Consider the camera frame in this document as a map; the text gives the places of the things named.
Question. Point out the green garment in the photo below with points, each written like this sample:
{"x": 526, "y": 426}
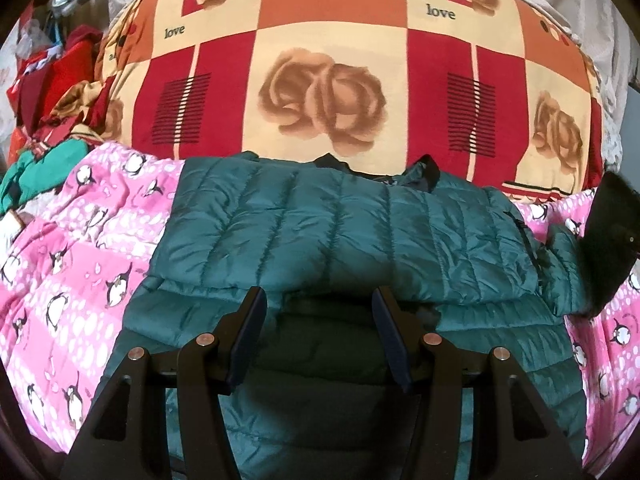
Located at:
{"x": 30, "y": 176}

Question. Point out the rose patterned folded blanket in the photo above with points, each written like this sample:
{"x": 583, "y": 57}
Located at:
{"x": 350, "y": 70}

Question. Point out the red clothes pile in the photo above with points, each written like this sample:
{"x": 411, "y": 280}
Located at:
{"x": 56, "y": 96}

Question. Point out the pink penguin bed quilt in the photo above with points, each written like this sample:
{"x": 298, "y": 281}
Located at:
{"x": 68, "y": 278}

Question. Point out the teal quilted puffer jacket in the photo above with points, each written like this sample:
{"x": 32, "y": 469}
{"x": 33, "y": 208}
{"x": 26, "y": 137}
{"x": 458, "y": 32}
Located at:
{"x": 319, "y": 401}

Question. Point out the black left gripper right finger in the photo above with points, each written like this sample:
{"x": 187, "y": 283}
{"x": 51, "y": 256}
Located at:
{"x": 515, "y": 435}

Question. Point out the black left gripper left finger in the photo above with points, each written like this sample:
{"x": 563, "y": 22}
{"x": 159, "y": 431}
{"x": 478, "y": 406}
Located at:
{"x": 125, "y": 433}

